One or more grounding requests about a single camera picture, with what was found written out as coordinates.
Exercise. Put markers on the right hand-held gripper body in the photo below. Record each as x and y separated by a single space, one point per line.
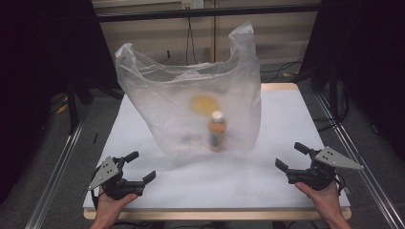
318 173

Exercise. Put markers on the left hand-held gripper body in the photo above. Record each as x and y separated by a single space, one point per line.
119 184

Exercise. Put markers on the translucent white plastic bag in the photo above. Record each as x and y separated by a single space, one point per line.
159 105

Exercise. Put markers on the orange label bottle white cap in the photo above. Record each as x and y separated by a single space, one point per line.
217 130

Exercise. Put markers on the person's left hand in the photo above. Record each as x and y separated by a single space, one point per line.
111 208

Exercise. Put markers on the person's right hand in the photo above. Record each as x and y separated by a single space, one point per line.
321 198

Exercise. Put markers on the small black floor item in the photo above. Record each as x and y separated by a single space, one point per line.
95 138

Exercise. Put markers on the black metal stand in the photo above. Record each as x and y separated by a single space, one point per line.
336 95
73 101

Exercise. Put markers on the yellow floor tape strip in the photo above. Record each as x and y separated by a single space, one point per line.
62 108

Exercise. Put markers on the round yellow item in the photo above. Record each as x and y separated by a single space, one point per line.
203 105

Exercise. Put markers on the black curtain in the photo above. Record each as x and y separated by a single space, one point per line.
366 63
44 79

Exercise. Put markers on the black horizontal bar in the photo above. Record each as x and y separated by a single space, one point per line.
207 12

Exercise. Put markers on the metal floor rail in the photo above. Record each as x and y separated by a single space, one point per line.
54 178
356 152

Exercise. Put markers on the white wall power outlet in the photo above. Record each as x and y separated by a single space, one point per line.
192 4

